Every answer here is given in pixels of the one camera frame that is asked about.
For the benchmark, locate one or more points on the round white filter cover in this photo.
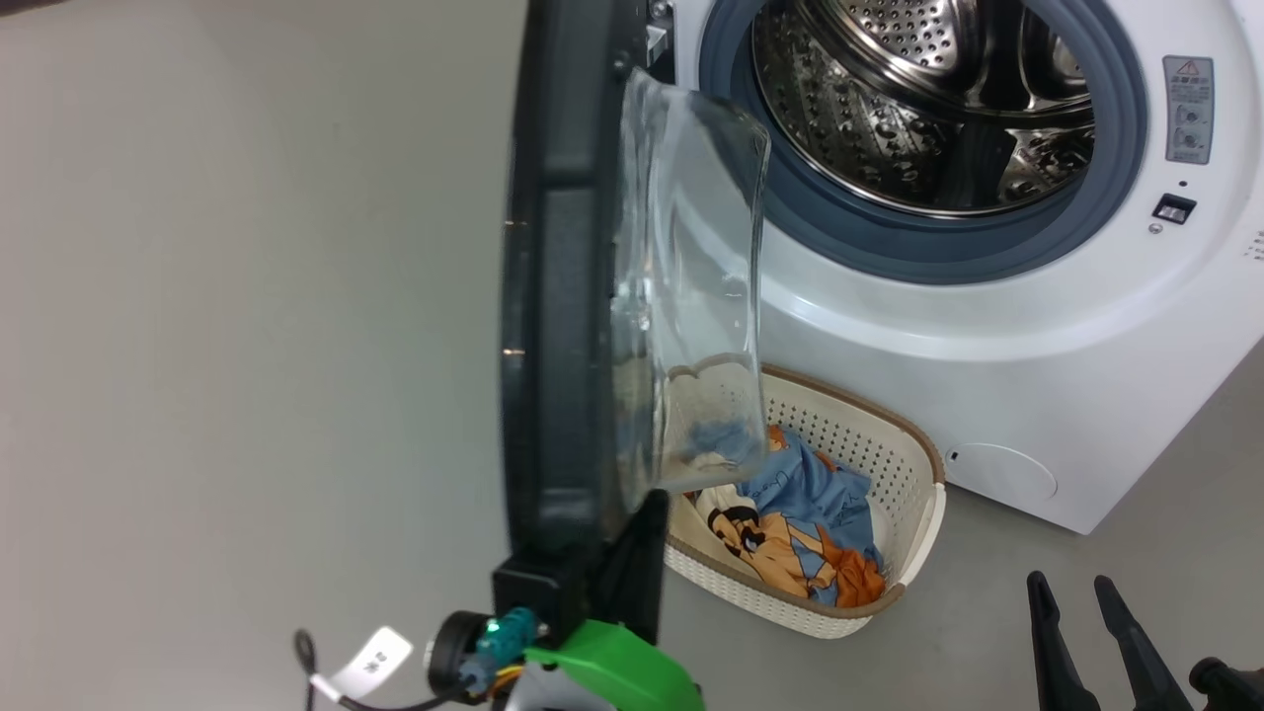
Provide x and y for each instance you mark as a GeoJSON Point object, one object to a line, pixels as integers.
{"type": "Point", "coordinates": [997, 474]}

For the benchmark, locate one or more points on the silver door hinge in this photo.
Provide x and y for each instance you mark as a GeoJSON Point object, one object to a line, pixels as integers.
{"type": "Point", "coordinates": [658, 39]}

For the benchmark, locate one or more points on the blue cartoon print garment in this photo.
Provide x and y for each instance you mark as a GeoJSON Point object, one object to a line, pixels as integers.
{"type": "Point", "coordinates": [810, 484]}

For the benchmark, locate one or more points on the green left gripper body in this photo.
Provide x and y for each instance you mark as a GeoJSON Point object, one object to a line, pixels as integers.
{"type": "Point", "coordinates": [612, 676]}

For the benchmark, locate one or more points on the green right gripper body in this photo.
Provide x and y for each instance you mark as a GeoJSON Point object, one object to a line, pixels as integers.
{"type": "Point", "coordinates": [1234, 691]}

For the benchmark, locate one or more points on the black door latch socket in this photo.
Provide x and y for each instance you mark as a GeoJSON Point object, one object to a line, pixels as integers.
{"type": "Point", "coordinates": [1174, 209]}

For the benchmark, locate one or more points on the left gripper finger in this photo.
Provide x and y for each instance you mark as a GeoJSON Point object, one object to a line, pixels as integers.
{"type": "Point", "coordinates": [637, 573]}
{"type": "Point", "coordinates": [543, 588]}

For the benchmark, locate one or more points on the black printed text label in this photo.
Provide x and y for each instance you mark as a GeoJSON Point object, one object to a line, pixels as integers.
{"type": "Point", "coordinates": [1256, 247]}

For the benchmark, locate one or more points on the cream perforated laundry basket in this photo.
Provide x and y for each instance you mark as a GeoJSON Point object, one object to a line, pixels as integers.
{"type": "Point", "coordinates": [889, 444]}

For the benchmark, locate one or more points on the grey warning sticker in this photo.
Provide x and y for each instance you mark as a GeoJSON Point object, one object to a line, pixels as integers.
{"type": "Point", "coordinates": [1188, 109]}

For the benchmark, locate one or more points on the white front-load washing machine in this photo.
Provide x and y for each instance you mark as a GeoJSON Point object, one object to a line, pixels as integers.
{"type": "Point", "coordinates": [987, 346]}

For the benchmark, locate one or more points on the black wrist camera teal connector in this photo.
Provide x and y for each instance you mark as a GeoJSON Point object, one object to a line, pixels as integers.
{"type": "Point", "coordinates": [449, 652]}

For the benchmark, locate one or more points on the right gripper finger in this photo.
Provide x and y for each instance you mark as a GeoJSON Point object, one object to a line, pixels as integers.
{"type": "Point", "coordinates": [1057, 662]}
{"type": "Point", "coordinates": [1141, 662]}

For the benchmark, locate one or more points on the stainless steel washing machine drum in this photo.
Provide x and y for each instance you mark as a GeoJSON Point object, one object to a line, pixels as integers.
{"type": "Point", "coordinates": [889, 128]}

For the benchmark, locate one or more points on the black round glass washer door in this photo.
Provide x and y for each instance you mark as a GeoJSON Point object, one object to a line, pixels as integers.
{"type": "Point", "coordinates": [563, 296]}

